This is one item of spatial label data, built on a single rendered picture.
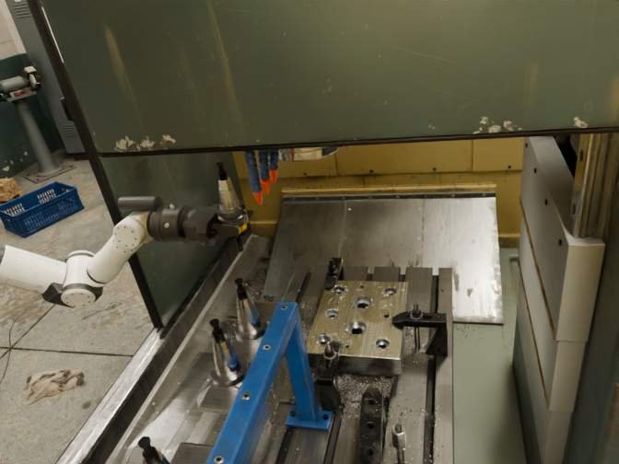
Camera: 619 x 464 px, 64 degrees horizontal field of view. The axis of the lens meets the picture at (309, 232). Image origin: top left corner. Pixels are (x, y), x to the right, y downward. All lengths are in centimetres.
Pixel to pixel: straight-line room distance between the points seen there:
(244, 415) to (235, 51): 51
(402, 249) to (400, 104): 142
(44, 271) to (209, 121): 81
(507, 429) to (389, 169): 107
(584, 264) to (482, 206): 132
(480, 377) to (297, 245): 89
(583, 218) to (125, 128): 63
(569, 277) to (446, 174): 132
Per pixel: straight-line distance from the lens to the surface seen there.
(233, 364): 85
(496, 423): 155
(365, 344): 121
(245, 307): 91
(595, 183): 76
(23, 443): 287
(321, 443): 115
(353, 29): 56
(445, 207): 208
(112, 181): 150
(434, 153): 203
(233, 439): 78
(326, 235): 206
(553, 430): 105
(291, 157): 90
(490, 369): 168
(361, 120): 59
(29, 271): 135
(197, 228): 109
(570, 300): 83
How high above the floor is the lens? 182
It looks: 30 degrees down
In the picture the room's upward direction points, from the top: 9 degrees counter-clockwise
